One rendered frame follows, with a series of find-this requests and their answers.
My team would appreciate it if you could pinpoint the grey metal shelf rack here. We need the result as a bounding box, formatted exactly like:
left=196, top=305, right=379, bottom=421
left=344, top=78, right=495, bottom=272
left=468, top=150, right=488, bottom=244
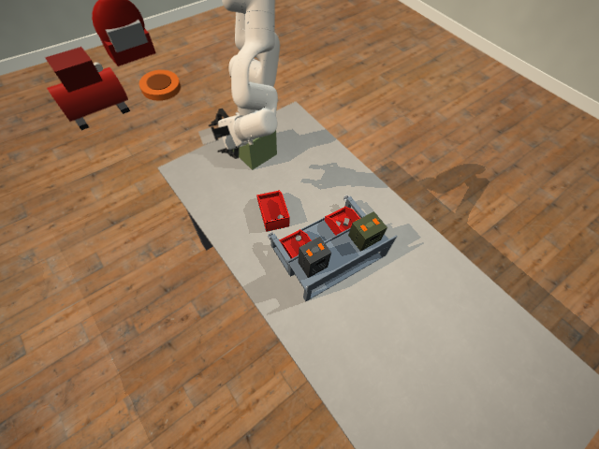
left=267, top=195, right=397, bottom=301

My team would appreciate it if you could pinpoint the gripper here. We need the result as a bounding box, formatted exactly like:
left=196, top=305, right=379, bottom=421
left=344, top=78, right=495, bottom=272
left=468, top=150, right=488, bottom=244
left=209, top=109, right=248, bottom=159

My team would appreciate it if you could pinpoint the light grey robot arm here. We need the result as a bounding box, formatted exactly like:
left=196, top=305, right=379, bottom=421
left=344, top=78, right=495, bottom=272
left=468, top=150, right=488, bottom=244
left=198, top=0, right=280, bottom=145

